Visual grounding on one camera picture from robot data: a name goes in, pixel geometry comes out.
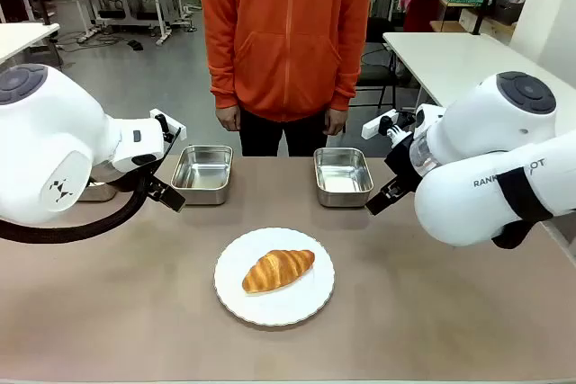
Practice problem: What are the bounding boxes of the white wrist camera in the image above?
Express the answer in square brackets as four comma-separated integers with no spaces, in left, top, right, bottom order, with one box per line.
[148,107,187,143]
[362,109,413,145]

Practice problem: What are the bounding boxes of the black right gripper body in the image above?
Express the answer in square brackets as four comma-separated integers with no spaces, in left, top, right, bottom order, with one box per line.
[384,132,427,192]

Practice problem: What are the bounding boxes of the black strap on arm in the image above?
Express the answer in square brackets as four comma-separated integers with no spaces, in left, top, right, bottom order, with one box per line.
[497,166,555,223]

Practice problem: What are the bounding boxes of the person's left hand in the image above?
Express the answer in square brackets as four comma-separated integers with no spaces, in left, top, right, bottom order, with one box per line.
[323,107,347,137]

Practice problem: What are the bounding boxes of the rectangular steel container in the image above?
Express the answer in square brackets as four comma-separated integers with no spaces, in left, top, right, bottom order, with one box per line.
[170,145,234,206]
[76,178,119,203]
[312,147,374,209]

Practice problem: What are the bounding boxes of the black right arm cable sleeve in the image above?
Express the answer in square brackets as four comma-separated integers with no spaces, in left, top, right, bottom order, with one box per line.
[491,217,548,250]

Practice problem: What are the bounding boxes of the wooden shelf board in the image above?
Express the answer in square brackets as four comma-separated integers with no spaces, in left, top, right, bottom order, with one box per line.
[429,19,517,41]

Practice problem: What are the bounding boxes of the black trousers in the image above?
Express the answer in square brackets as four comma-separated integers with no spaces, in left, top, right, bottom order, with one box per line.
[239,107,329,158]

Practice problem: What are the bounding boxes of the dark storage basket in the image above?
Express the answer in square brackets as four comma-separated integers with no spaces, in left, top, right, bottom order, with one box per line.
[492,0,526,25]

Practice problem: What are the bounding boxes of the dark red cloth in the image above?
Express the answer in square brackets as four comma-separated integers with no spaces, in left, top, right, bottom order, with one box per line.
[402,0,446,33]

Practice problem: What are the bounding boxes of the white scalloped plate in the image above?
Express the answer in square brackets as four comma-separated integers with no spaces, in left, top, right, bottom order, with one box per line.
[213,227,337,327]

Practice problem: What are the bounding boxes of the black left arm cable sleeve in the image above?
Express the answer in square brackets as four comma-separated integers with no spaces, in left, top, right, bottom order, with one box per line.
[0,171,152,244]

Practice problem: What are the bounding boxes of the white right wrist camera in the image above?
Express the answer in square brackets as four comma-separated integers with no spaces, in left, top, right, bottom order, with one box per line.
[362,109,413,145]

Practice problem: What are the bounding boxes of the large white table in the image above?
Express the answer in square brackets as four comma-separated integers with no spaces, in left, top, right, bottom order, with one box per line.
[382,31,548,111]

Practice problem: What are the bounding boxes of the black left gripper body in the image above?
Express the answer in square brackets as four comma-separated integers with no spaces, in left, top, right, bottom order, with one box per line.
[144,174,175,201]

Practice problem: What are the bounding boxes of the white floor power strip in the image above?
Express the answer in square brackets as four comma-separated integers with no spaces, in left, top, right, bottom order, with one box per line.
[76,26,101,46]

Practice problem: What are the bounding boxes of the black chair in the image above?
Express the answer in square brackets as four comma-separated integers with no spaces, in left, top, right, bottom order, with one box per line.
[355,17,401,112]

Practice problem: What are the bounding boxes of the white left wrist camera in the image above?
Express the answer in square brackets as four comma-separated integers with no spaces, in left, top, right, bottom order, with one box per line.
[148,107,187,143]

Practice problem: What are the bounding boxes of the black arm cable sleeve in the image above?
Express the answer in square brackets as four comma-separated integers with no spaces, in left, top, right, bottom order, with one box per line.
[491,217,548,250]
[0,171,152,244]

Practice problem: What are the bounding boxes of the orange zip hoodie torso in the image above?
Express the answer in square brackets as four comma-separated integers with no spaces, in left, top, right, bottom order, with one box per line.
[199,0,377,123]

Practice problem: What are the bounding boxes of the small white table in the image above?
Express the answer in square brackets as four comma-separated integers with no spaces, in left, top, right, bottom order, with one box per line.
[0,22,61,66]

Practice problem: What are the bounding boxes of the golden croissant bread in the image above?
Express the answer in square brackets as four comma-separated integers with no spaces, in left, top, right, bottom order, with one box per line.
[241,248,316,296]

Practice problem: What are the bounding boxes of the person's right hand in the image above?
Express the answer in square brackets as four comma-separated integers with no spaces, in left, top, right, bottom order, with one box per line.
[215,104,242,132]

